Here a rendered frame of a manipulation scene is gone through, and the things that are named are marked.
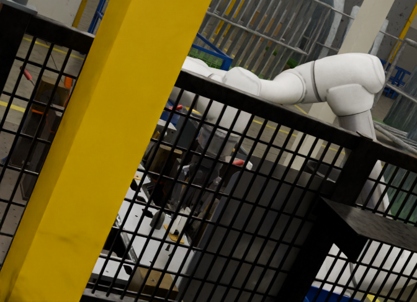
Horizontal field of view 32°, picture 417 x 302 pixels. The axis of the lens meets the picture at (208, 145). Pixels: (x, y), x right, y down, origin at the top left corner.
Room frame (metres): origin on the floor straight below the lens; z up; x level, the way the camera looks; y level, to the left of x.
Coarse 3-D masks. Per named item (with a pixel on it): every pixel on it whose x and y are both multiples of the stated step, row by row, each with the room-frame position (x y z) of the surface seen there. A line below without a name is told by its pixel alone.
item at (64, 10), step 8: (32, 0) 8.24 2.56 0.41; (40, 0) 8.28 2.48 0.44; (48, 0) 8.32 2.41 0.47; (56, 0) 8.35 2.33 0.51; (64, 0) 8.39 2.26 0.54; (72, 0) 8.42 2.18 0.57; (80, 0) 8.46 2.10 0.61; (40, 8) 8.29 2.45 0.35; (48, 8) 8.33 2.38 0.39; (56, 8) 8.37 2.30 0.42; (64, 8) 8.40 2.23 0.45; (72, 8) 8.44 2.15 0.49; (48, 16) 8.34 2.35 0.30; (56, 16) 8.38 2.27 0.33; (64, 16) 8.42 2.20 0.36; (72, 16) 8.45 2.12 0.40
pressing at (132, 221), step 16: (128, 192) 1.99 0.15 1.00; (144, 192) 2.05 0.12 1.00; (144, 208) 1.92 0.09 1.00; (128, 224) 1.76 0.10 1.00; (144, 224) 1.81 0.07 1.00; (128, 240) 1.68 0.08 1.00; (144, 240) 1.71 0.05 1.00; (128, 256) 1.61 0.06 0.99; (144, 256) 1.62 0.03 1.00; (160, 256) 1.66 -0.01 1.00; (176, 256) 1.71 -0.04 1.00
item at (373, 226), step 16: (368, 144) 1.19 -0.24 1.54; (352, 160) 1.18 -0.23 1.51; (352, 176) 1.19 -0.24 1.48; (336, 192) 1.18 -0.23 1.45; (320, 208) 1.17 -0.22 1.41; (336, 208) 1.14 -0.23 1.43; (352, 208) 1.19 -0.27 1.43; (336, 224) 1.15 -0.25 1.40; (352, 224) 1.09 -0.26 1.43; (368, 224) 1.13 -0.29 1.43; (384, 224) 1.18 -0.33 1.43; (400, 224) 1.23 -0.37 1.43; (336, 240) 1.13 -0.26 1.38; (352, 240) 1.10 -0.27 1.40; (384, 240) 1.09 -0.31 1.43; (400, 240) 1.13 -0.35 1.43; (416, 240) 1.18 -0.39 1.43; (352, 256) 1.09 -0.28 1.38
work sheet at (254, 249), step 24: (264, 168) 1.15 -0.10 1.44; (240, 192) 1.14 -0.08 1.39; (264, 192) 1.16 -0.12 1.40; (288, 192) 1.18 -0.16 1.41; (312, 192) 1.20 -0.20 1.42; (240, 216) 1.15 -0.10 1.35; (288, 216) 1.19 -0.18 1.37; (312, 216) 1.21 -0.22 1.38; (216, 240) 1.14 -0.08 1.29; (240, 240) 1.16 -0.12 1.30; (288, 240) 1.20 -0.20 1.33; (216, 264) 1.15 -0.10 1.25; (264, 264) 1.19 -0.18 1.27; (288, 264) 1.21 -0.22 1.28; (192, 288) 1.14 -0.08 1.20; (216, 288) 1.16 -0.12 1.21; (264, 288) 1.20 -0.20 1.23
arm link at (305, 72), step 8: (304, 64) 2.22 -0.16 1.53; (312, 64) 2.20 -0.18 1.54; (296, 72) 2.19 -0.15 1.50; (304, 72) 2.19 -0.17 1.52; (312, 72) 2.18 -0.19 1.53; (304, 80) 2.18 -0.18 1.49; (312, 80) 2.17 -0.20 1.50; (304, 88) 2.17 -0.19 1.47; (312, 88) 2.17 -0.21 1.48; (304, 96) 2.18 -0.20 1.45; (312, 96) 2.18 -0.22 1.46
